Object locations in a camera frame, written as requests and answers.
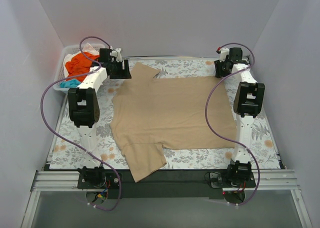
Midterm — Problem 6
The beige t shirt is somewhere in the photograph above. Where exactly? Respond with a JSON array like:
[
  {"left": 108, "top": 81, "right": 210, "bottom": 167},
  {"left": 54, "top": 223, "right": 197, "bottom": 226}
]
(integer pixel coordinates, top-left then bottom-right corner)
[{"left": 110, "top": 62, "right": 237, "bottom": 182}]

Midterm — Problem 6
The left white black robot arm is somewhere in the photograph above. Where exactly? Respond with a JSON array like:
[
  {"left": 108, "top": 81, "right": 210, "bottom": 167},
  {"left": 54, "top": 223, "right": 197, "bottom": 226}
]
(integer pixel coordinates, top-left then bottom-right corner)
[{"left": 68, "top": 48, "right": 132, "bottom": 188}]

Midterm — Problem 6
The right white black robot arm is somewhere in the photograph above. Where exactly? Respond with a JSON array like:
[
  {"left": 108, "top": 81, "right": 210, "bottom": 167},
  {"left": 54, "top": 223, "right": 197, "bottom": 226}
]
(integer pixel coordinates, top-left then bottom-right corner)
[{"left": 214, "top": 47, "right": 265, "bottom": 186}]

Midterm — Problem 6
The white t shirt in basket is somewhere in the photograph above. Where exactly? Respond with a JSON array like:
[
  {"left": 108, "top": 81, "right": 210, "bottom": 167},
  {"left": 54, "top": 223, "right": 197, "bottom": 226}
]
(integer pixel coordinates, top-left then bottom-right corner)
[{"left": 82, "top": 43, "right": 99, "bottom": 56}]

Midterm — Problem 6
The orange t shirt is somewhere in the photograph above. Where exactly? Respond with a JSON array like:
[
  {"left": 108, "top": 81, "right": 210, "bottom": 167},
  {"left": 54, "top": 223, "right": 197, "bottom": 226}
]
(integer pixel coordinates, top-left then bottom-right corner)
[{"left": 64, "top": 52, "right": 98, "bottom": 80}]

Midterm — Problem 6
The teal t shirt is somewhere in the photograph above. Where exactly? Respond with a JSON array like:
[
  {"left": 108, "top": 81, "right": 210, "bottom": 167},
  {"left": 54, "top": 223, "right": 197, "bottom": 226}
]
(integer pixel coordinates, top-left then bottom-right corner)
[{"left": 59, "top": 79, "right": 81, "bottom": 89}]

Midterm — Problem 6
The white plastic laundry basket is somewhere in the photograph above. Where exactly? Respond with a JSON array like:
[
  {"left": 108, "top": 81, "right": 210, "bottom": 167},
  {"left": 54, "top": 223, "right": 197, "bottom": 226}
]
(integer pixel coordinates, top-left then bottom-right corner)
[{"left": 54, "top": 43, "right": 106, "bottom": 81}]

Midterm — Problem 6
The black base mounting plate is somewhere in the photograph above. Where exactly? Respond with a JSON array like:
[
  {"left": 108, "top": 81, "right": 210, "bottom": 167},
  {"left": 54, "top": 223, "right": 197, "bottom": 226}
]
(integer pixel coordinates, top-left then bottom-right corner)
[{"left": 77, "top": 169, "right": 256, "bottom": 200}]

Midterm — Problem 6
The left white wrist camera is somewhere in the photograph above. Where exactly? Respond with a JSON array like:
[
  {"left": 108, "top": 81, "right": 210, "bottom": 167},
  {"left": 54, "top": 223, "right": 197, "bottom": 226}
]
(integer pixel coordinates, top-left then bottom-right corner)
[{"left": 110, "top": 48, "right": 123, "bottom": 63}]

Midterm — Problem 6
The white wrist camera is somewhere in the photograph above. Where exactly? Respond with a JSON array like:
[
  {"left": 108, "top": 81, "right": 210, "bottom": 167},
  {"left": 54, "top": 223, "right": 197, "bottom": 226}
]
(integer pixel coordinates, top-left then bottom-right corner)
[
  {"left": 110, "top": 48, "right": 123, "bottom": 63},
  {"left": 216, "top": 47, "right": 230, "bottom": 62}
]

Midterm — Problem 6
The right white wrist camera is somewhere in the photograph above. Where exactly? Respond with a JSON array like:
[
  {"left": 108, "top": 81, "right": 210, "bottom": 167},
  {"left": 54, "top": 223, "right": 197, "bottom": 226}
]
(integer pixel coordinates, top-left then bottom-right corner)
[{"left": 216, "top": 47, "right": 230, "bottom": 62}]

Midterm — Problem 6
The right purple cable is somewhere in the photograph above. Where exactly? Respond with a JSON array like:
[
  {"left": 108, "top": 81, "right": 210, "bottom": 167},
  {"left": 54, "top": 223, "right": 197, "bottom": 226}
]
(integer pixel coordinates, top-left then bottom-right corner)
[{"left": 204, "top": 42, "right": 261, "bottom": 206}]

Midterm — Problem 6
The purple cable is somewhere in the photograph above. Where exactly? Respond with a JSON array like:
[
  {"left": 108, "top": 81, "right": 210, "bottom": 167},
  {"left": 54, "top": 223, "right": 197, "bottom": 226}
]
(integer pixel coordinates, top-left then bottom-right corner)
[
  {"left": 40, "top": 35, "right": 123, "bottom": 212},
  {"left": 204, "top": 42, "right": 261, "bottom": 206}
]

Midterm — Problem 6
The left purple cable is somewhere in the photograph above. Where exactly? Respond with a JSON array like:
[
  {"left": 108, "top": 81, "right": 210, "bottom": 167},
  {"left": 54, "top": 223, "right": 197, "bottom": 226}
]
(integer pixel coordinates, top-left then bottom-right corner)
[{"left": 40, "top": 35, "right": 123, "bottom": 212}]

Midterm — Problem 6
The aluminium frame rail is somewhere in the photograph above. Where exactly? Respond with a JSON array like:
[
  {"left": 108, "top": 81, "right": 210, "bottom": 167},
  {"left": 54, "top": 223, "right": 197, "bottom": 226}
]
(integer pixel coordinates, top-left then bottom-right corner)
[{"left": 21, "top": 169, "right": 312, "bottom": 228}]

